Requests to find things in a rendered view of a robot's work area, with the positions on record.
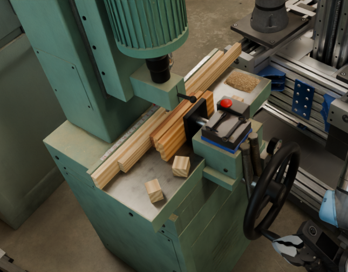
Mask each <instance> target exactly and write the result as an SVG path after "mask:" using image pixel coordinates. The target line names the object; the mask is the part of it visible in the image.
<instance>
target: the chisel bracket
mask: <svg viewBox="0 0 348 272"><path fill-rule="evenodd" d="M129 78H130V81H131V84H132V88H133V92H134V95H136V96H138V97H140V98H142V99H145V100H147V101H150V102H151V103H154V104H156V105H159V106H161V107H163V108H165V109H167V110H170V111H172V110H173V109H175V108H176V107H177V106H178V104H179V103H180V102H182V101H183V100H184V98H181V97H177V94H178V93H181V94H184V95H186V89H185V82H184V78H183V77H182V76H179V75H177V74H174V73H171V72H170V79H169V80H168V81H167V82H165V83H161V84H158V83H155V82H153V81H152V79H151V74H150V71H149V69H148V68H147V65H146V63H144V64H143V65H142V66H141V67H139V68H138V69H137V70H136V71H135V72H134V73H133V74H131V75H130V77H129Z"/></svg>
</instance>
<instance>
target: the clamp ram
mask: <svg viewBox="0 0 348 272"><path fill-rule="evenodd" d="M207 121H208V114H207V103H206V99H204V98H201V99H200V100H199V101H198V102H197V103H196V104H195V105H194V106H193V107H192V108H191V109H190V110H189V111H188V112H187V113H186V114H185V115H184V116H183V123H184V127H185V133H186V139H187V140H189V141H191V140H192V137H193V136H194V135H195V134H196V133H197V132H198V131H199V130H200V128H201V127H202V126H203V125H204V124H206V123H207Z"/></svg>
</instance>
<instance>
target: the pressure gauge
mask: <svg viewBox="0 0 348 272"><path fill-rule="evenodd" d="M281 146H282V140H281V139H278V138H275V137H273V138H271V140H270V141H269V143H268V146H267V153H269V155H274V154H275V153H276V152H277V151H278V149H279V148H280V147H281ZM278 147H279V148H278Z"/></svg>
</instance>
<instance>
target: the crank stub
mask: <svg viewBox="0 0 348 272"><path fill-rule="evenodd" d="M260 234H262V235H263V236H264V237H266V238H267V239H268V240H270V241H271V242H272V241H273V240H277V239H279V238H281V236H279V235H278V234H276V233H274V232H271V231H269V230H267V229H264V228H262V229H261V231H260Z"/></svg>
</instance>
